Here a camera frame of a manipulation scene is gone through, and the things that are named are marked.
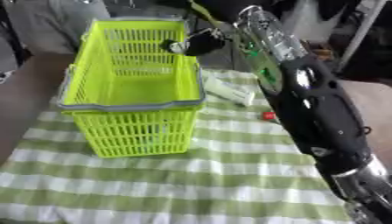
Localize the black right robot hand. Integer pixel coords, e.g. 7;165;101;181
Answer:
159;27;230;57

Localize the white tube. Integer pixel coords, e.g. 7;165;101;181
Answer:
202;73;257;108

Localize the lime green plastic basket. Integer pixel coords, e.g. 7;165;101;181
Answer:
56;17;208;158

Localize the white slanted pole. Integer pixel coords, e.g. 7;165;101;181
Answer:
335;0;389;72

